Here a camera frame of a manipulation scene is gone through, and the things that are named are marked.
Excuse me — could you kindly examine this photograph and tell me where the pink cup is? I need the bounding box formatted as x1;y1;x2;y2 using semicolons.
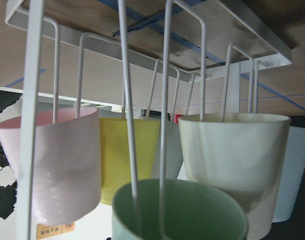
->
0;106;102;226

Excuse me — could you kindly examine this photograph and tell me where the yellow cup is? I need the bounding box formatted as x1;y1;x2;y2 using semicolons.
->
99;118;160;205

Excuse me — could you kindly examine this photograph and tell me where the cream cup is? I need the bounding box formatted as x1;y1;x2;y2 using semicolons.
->
178;113;291;240

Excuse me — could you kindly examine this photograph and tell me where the white wire cup rack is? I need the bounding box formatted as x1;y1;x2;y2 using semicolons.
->
4;0;293;240

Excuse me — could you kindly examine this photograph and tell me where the green cup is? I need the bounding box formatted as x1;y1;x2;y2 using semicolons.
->
111;179;248;240

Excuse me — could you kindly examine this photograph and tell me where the blue cup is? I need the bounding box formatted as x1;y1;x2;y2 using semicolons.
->
272;126;305;223

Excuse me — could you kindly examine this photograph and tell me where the grey cup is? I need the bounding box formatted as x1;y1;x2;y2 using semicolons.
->
151;121;183;179

